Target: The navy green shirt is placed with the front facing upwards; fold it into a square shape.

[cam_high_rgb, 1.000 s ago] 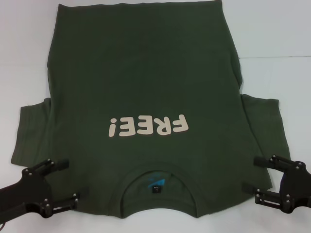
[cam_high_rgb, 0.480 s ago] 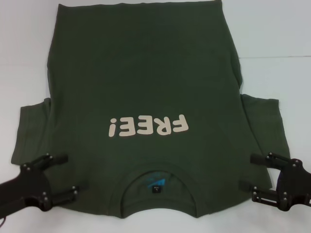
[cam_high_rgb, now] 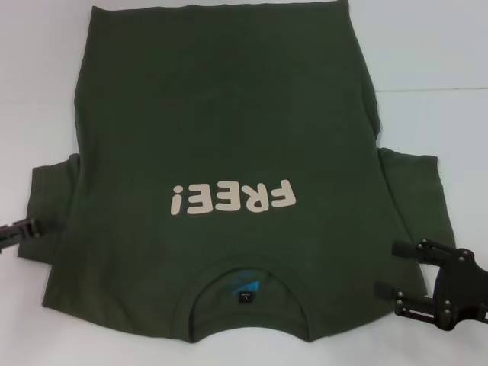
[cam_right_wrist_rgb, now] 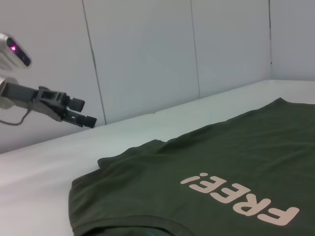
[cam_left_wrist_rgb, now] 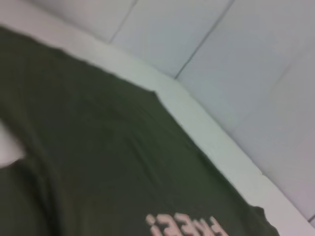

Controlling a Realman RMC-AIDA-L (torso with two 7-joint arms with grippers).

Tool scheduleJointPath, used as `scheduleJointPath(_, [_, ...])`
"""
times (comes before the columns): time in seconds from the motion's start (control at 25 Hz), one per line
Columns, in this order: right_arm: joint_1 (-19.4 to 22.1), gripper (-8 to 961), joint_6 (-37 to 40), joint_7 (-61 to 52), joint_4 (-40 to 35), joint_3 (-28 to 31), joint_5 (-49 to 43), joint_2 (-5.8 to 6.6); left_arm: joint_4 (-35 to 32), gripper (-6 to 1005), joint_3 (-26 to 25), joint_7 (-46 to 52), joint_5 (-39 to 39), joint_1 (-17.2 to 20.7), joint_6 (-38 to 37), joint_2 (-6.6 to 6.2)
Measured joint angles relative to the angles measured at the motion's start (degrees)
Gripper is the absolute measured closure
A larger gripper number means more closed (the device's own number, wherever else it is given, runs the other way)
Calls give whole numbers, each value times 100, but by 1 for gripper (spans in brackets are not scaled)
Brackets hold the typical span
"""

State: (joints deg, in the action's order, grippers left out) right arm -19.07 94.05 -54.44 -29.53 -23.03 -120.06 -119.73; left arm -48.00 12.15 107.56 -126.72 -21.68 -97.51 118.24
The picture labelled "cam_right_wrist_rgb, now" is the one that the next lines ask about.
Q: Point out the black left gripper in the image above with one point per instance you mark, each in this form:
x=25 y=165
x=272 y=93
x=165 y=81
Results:
x=29 y=96

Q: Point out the dark green FREE t-shirt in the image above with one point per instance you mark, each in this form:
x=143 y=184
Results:
x=221 y=152

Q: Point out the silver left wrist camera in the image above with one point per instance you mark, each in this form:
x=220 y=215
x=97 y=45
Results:
x=14 y=51

